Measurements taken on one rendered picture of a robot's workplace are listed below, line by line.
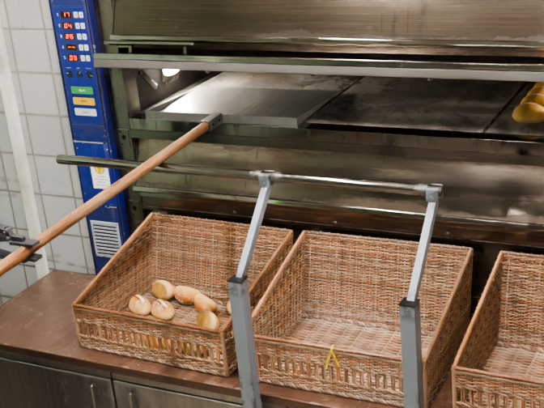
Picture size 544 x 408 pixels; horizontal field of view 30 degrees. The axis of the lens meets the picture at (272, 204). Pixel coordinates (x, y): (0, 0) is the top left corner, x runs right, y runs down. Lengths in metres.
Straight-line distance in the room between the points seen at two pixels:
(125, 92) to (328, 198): 0.78
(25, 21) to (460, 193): 1.58
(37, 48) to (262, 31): 0.88
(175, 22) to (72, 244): 1.01
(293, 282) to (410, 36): 0.85
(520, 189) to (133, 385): 1.29
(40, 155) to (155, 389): 1.06
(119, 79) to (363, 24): 0.91
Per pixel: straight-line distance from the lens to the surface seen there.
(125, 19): 3.34
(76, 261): 3.83
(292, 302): 3.19
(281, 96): 3.45
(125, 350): 3.17
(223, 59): 3.01
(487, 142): 2.93
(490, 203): 2.99
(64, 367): 3.30
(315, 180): 2.72
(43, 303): 3.62
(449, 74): 2.74
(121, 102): 3.44
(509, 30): 2.81
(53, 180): 3.74
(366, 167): 3.10
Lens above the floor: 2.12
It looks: 22 degrees down
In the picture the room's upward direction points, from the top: 6 degrees counter-clockwise
